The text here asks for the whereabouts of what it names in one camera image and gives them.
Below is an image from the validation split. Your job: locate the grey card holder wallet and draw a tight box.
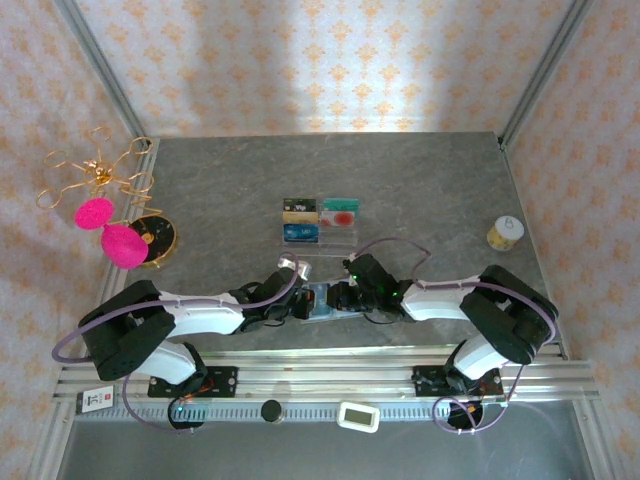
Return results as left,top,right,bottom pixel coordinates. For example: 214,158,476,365
301,282,361,326

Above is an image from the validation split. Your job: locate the blue credit card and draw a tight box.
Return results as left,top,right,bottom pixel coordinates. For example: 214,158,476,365
308,283,334,319

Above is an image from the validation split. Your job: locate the clear acrylic card stand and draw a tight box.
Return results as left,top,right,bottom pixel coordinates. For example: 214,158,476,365
281,197,362,259

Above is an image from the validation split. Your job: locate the blue VIP card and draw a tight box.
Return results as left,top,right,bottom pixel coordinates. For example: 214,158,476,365
282,223,321,245

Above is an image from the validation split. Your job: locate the white card with red circle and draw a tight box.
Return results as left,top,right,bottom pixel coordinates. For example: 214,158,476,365
320,210,357,229

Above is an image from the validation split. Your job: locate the white digital timer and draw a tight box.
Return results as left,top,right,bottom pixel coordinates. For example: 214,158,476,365
336,401,380,434

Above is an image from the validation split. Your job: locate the yellow white tape roll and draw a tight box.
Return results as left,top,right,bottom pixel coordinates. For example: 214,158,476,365
487,214,525,252

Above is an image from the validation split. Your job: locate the large pink puff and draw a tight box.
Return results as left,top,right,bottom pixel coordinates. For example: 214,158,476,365
101,223,150,270

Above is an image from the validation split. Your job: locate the small pink puff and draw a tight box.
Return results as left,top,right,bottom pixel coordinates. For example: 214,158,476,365
74,197,114,231

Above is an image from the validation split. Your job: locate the white label tag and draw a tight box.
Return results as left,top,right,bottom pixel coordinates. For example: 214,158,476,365
75,388,115,414

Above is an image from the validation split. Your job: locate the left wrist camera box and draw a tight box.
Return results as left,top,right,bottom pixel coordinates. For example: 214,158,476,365
277,252,314,281

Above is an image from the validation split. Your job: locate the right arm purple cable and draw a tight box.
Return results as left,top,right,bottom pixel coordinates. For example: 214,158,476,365
352,237,559,436

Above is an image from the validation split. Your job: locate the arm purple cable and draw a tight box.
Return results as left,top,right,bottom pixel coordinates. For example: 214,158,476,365
52,249,301,436
352,237,559,436

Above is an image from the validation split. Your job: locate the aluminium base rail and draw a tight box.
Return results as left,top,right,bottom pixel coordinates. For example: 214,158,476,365
52,344,601,406

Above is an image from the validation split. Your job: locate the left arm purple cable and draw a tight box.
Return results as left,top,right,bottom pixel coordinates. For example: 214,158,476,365
52,249,301,436

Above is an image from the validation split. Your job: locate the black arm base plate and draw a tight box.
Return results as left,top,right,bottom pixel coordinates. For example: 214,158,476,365
412,364,504,399
147,366,239,400

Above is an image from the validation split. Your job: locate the grey slotted cable duct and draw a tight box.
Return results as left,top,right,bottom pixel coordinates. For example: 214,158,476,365
74,402,506,424

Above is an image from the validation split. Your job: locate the gold wire ornament stand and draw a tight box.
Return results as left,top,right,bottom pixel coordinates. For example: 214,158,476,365
35,125,180,270

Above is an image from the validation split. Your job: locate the black round cable port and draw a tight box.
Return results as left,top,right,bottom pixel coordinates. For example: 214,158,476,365
167,398,206,432
446,402,486,434

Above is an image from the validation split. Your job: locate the grey aluminium frame post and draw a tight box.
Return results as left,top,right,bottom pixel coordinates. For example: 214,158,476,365
497,0,595,150
53,0,151,144

